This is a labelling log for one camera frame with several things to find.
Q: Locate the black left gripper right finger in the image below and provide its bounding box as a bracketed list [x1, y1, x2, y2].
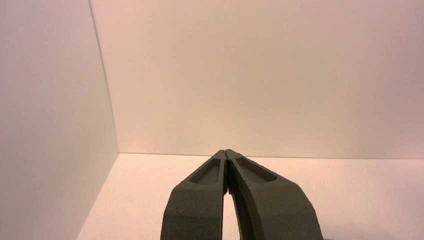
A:
[226, 149, 324, 240]

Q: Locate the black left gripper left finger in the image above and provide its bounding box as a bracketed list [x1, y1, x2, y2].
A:
[160, 149, 228, 240]

